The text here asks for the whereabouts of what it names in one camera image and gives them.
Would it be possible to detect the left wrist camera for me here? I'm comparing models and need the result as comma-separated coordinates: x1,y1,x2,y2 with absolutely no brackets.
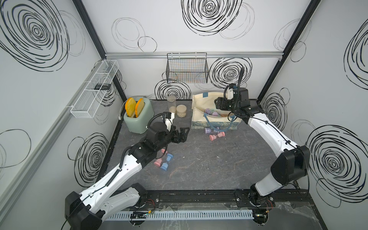
164,112,174,131

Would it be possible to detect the tall glass jar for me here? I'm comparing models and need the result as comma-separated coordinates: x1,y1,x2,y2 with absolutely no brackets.
166,95,176,114

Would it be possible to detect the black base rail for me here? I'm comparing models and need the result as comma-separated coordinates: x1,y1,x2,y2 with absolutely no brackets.
142,189,312,208

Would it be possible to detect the white slotted cable duct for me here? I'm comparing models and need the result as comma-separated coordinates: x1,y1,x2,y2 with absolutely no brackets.
107,209,254,221

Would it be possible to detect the yellow toast slice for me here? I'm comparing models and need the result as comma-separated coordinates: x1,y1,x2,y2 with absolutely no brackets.
125,97,137,117
135,98,145,118

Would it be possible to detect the right yellow toast slice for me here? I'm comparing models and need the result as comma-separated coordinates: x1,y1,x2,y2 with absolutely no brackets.
135,98,145,118

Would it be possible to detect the black item in shelf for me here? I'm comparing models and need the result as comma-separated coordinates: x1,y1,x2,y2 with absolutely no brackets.
94,83,111,91

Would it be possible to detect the purple hourglass by bag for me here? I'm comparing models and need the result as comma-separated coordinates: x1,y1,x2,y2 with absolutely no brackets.
205,127,219,134

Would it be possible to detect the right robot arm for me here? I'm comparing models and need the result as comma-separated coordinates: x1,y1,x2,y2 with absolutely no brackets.
214,83,311,206

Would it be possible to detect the pink hourglass lower left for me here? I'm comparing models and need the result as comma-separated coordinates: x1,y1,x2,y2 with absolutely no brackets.
154,149,167,167

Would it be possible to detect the black wire basket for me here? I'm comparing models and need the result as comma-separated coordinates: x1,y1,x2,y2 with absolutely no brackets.
165,52,209,84

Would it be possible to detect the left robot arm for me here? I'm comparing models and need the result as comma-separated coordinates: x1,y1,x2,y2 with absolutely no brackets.
65,112,190,230

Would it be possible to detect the pink hourglass near bag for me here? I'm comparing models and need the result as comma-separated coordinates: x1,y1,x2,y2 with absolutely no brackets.
209,132,225,141

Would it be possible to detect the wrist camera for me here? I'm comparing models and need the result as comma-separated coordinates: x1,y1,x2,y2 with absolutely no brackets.
164,112,174,131
224,89,234,101

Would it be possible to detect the white wire shelf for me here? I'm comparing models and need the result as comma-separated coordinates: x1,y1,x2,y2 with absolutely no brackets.
71,59,119,118

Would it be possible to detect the blue hourglass lower left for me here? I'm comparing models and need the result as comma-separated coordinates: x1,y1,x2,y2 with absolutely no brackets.
160,153,173,171

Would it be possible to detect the cream canvas tote bag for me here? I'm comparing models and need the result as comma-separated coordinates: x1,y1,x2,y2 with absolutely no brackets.
191,92,242,130

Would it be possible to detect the black corrugated cable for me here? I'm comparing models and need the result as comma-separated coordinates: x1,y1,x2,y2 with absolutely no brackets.
223,67,245,116

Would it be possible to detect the purple hourglass right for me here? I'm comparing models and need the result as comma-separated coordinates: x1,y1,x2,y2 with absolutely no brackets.
205,108,220,117

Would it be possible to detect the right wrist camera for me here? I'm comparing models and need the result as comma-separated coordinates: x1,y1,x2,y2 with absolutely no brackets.
224,89,234,101

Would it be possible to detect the left yellow toast slice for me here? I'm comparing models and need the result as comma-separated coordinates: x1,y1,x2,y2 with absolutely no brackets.
125,97,137,117

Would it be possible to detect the mint green toaster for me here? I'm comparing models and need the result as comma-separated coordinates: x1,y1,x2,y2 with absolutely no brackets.
124,97,154,134

